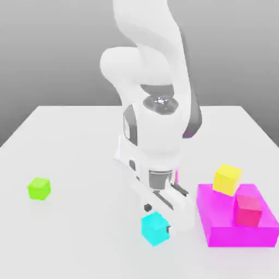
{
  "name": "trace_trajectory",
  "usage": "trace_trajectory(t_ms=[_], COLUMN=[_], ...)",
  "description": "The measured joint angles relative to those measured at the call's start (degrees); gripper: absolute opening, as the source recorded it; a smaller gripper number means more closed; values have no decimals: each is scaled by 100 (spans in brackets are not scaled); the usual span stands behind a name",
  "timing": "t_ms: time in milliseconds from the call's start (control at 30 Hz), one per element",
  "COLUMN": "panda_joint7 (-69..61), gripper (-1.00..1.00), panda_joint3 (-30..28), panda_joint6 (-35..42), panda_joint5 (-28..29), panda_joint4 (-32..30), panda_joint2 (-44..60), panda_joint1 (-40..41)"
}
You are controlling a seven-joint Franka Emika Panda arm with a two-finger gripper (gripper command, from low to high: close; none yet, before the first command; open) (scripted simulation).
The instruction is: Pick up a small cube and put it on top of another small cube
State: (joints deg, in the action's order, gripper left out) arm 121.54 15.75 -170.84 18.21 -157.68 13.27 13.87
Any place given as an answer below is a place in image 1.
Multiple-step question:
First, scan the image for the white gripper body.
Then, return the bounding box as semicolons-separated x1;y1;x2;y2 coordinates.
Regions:
136;184;196;233

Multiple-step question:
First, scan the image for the small cyan cube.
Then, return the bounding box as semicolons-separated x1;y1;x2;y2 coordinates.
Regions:
141;211;171;247

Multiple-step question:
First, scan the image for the small yellow cube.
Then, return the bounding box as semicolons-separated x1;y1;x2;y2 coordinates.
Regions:
213;163;243;197

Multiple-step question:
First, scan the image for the small red cube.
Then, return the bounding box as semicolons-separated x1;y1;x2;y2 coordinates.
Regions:
233;195;263;228

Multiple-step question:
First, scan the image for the small green cube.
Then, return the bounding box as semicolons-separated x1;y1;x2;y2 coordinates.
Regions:
27;177;51;201

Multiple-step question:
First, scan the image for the large magenta box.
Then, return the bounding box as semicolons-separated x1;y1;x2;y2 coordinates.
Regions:
196;183;279;248

